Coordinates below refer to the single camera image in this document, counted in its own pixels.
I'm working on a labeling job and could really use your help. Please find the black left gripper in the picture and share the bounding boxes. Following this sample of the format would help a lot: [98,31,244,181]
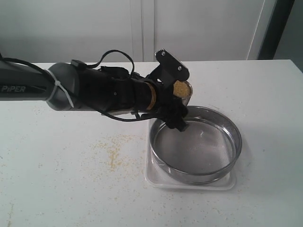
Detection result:
[146,49,190,132]

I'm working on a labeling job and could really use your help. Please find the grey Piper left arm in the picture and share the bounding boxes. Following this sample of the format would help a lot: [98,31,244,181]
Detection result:
[0,49,189,131]

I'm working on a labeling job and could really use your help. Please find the round steel mesh sieve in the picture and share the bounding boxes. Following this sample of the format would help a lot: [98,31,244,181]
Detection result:
[149,105,243,185]

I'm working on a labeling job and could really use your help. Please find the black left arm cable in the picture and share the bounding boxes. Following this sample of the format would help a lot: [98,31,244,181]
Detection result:
[0,49,166,123]

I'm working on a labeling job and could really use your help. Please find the white cabinet doors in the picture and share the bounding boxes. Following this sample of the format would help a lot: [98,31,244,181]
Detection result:
[0,0,276,62]

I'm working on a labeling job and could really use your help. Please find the white zip tie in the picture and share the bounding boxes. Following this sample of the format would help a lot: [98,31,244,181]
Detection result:
[46,69,74,109]

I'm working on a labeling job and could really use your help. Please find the stainless steel cup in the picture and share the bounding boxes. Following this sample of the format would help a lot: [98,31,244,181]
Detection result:
[172,61,194,107]

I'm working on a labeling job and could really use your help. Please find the white plastic tray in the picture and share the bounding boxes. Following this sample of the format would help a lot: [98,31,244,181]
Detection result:
[144,106,237,190]

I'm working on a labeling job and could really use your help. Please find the pile of tan grain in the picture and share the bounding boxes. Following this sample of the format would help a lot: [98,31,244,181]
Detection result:
[173,80,191,98]

